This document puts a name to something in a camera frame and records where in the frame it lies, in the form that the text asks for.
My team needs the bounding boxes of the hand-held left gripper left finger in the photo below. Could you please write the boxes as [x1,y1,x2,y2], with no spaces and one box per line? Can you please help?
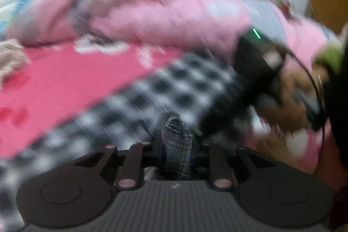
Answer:
[74,134,165,192]

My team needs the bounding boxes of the pink grey quilt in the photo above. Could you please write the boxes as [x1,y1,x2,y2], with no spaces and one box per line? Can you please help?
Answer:
[5,0,339,69]

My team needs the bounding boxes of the person's black trouser leg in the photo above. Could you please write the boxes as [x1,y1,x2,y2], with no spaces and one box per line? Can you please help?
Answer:
[322,20,348,170]

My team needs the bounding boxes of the person's right hand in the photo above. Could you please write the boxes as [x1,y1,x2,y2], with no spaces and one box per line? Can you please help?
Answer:
[280,69,323,132]

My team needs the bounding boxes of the black white plaid shirt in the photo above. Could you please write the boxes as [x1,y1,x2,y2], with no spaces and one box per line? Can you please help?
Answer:
[0,50,263,232]

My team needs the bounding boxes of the pink floral blanket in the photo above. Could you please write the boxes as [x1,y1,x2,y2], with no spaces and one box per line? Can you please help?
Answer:
[0,39,340,189]

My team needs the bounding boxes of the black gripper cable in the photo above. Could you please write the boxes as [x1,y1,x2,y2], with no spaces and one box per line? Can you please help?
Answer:
[272,40,328,167]

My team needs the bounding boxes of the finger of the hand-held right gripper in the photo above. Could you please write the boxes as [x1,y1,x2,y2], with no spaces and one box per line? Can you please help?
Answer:
[202,96,261,137]

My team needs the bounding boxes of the blue printed cloth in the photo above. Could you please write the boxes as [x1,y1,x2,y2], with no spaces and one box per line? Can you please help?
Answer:
[0,0,37,34]

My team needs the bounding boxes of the beige checkered garment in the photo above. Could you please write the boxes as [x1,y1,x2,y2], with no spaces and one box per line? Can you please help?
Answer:
[0,39,31,84]

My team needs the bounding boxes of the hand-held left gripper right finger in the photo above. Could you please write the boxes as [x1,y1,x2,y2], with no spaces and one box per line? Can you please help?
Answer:
[190,137,275,191]

